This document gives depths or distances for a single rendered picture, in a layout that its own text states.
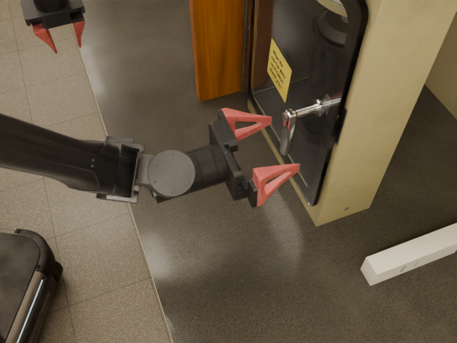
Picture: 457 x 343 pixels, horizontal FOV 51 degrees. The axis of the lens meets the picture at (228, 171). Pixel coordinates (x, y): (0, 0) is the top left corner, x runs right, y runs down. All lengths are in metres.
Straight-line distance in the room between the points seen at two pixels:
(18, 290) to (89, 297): 0.30
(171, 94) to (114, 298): 0.99
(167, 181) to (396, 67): 0.31
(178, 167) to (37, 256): 1.21
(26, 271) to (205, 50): 1.04
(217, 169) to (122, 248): 1.32
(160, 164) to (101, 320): 1.31
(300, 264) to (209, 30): 0.46
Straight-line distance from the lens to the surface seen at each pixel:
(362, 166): 0.78
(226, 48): 0.99
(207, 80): 1.02
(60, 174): 0.55
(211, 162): 0.65
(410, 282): 0.87
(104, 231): 2.00
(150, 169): 0.58
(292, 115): 0.67
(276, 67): 0.80
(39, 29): 0.94
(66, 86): 2.59
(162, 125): 1.02
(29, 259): 1.74
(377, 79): 0.63
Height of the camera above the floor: 1.69
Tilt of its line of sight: 54 degrees down
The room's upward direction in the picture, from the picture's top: straight up
